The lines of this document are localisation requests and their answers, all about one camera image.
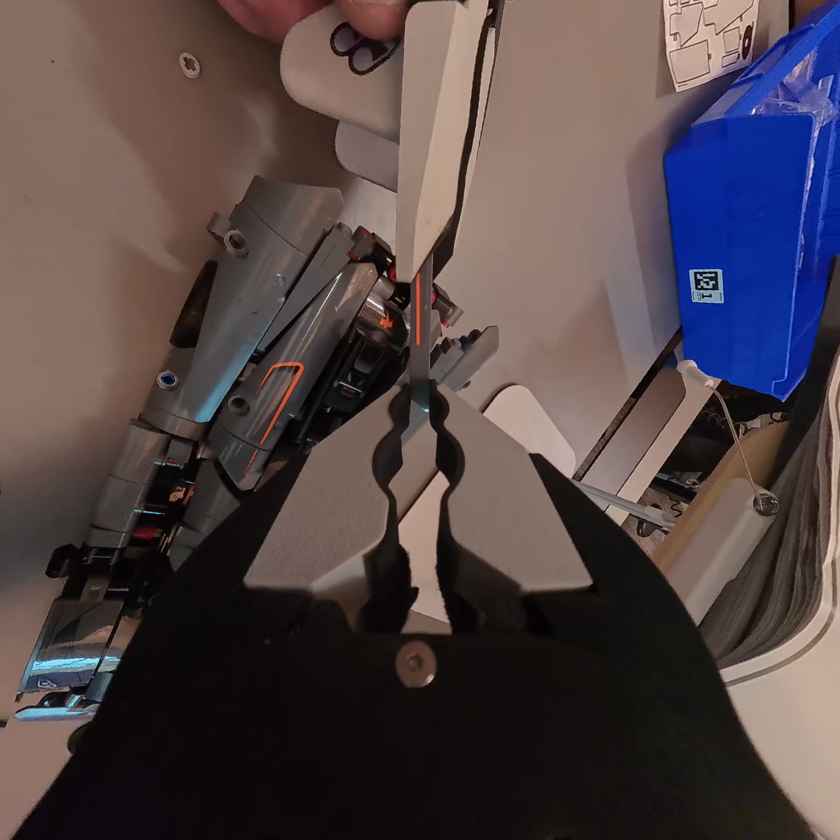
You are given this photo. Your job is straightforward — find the white sticker sheet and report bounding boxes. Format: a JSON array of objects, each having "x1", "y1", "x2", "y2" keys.
[{"x1": 663, "y1": 0, "x2": 762, "y2": 91}]

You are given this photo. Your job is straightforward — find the person's left hand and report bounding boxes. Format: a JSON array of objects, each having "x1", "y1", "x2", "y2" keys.
[{"x1": 217, "y1": 0, "x2": 411, "y2": 43}]

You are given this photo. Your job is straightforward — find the clear plastic bag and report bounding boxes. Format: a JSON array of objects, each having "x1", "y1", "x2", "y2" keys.
[{"x1": 748, "y1": 59, "x2": 840, "y2": 132}]

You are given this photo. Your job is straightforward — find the lego instruction booklet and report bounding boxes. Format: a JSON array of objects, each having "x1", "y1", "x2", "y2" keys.
[{"x1": 696, "y1": 354, "x2": 840, "y2": 840}]

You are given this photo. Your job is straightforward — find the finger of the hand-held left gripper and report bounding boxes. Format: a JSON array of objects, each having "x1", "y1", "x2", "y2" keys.
[
  {"x1": 397, "y1": 0, "x2": 492, "y2": 280},
  {"x1": 436, "y1": 0, "x2": 506, "y2": 263}
]

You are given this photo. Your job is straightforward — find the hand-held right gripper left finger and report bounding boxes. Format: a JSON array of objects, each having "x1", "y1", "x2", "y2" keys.
[{"x1": 243, "y1": 386, "x2": 414, "y2": 632}]

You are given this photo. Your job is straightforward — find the blue plastic bin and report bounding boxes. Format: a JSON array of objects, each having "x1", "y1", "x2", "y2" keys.
[{"x1": 663, "y1": 10, "x2": 840, "y2": 401}]

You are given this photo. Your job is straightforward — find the grey lego car model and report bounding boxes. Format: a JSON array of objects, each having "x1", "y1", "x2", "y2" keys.
[{"x1": 13, "y1": 174, "x2": 500, "y2": 723}]

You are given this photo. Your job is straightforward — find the thin wire with white plug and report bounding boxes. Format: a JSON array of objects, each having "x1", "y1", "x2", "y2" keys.
[{"x1": 679, "y1": 360, "x2": 782, "y2": 516}]

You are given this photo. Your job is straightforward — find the white desk stand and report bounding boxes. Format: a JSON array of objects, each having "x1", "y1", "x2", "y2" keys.
[{"x1": 397, "y1": 384, "x2": 578, "y2": 634}]

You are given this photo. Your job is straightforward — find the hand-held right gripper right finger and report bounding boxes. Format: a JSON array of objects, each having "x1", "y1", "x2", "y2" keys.
[{"x1": 430, "y1": 382, "x2": 593, "y2": 632}]

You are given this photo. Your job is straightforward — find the long grey orange-striped lego panel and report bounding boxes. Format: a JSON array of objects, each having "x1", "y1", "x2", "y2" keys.
[{"x1": 406, "y1": 259, "x2": 439, "y2": 437}]

